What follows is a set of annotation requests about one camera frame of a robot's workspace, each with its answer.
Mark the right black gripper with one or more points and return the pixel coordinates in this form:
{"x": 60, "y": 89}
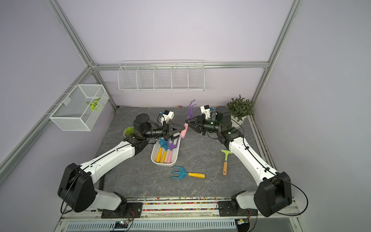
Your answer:
{"x": 200, "y": 124}

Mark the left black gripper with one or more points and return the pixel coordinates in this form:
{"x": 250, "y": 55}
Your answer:
{"x": 169, "y": 132}

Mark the purple rake pink handle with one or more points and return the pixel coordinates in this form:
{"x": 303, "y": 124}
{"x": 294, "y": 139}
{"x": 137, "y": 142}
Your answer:
{"x": 191, "y": 110}
{"x": 172, "y": 144}

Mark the teal rake yellow handle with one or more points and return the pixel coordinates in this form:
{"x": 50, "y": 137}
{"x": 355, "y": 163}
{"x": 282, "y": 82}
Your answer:
{"x": 164, "y": 154}
{"x": 161, "y": 142}

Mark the teal fork yellow handle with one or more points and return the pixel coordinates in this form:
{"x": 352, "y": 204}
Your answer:
{"x": 180, "y": 173}

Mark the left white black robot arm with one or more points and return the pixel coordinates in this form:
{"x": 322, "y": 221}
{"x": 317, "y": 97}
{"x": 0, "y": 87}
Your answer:
{"x": 77, "y": 185}

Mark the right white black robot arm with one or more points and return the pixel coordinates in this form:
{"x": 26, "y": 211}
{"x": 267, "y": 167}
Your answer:
{"x": 274, "y": 191}

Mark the white storage box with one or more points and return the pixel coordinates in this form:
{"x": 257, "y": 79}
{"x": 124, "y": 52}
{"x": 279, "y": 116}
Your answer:
{"x": 165, "y": 164}

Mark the small potted plant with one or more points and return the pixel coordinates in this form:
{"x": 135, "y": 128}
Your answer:
{"x": 128, "y": 131}

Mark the large potted plant white pot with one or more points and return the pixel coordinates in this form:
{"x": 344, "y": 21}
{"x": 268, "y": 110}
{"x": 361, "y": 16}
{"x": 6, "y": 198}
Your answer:
{"x": 240, "y": 108}

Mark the green leaf in basket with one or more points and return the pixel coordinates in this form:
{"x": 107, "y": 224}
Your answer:
{"x": 95, "y": 105}

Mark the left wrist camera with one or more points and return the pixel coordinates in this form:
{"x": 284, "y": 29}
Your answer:
{"x": 165, "y": 117}

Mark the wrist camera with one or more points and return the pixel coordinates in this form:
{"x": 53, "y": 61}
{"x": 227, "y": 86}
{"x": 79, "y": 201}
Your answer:
{"x": 165, "y": 117}
{"x": 207, "y": 111}

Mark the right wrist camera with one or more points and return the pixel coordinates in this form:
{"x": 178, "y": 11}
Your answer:
{"x": 207, "y": 111}

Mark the white wire wall shelf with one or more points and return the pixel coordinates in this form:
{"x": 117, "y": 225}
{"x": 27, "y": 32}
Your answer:
{"x": 161, "y": 75}

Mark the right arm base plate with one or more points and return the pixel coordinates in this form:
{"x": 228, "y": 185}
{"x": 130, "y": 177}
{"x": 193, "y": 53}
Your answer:
{"x": 231, "y": 209}

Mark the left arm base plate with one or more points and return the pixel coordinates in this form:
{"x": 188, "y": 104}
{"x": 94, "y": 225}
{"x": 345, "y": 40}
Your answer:
{"x": 125, "y": 210}

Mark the white mesh wall basket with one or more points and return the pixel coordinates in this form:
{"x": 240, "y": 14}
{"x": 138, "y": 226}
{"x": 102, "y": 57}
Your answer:
{"x": 74, "y": 114}

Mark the white vented cable duct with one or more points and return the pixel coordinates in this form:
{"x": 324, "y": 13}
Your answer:
{"x": 151, "y": 225}

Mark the aluminium frame rails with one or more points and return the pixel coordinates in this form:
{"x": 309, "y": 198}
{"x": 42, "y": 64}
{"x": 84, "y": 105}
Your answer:
{"x": 42, "y": 58}

